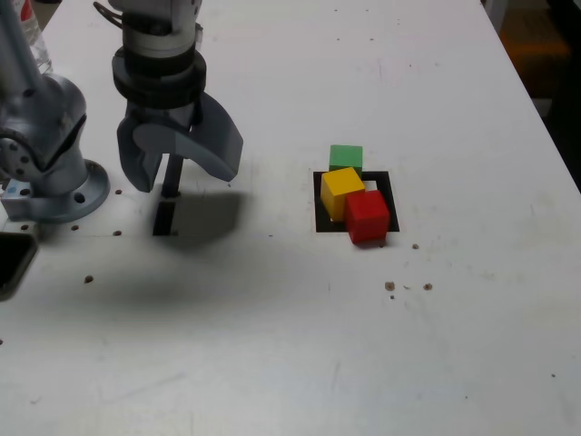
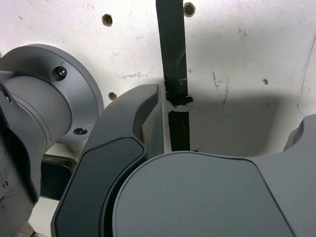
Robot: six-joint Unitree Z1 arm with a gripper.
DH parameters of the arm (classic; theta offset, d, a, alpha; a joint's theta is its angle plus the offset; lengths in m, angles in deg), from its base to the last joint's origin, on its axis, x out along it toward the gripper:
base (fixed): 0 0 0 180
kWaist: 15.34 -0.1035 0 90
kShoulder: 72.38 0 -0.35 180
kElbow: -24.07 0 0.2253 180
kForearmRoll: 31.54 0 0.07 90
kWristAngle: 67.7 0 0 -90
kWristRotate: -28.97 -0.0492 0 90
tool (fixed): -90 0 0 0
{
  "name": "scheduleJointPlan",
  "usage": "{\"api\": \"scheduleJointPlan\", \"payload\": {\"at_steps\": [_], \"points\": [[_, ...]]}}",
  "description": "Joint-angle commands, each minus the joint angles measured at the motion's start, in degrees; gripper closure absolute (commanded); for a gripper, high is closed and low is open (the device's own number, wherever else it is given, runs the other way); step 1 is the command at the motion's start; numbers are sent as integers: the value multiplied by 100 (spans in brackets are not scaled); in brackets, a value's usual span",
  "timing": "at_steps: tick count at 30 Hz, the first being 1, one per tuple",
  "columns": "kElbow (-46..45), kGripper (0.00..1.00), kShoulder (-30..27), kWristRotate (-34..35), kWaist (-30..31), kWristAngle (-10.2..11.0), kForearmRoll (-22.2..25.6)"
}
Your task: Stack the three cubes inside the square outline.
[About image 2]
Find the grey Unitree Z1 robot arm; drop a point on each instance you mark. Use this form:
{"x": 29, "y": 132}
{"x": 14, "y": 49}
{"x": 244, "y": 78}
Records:
{"x": 37, "y": 103}

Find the black tape strip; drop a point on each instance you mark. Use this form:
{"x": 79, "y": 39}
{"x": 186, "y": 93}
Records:
{"x": 172, "y": 49}

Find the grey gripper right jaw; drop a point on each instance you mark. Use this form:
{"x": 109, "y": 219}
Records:
{"x": 197, "y": 197}

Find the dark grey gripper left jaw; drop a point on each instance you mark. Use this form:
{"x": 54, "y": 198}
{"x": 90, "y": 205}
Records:
{"x": 111, "y": 160}

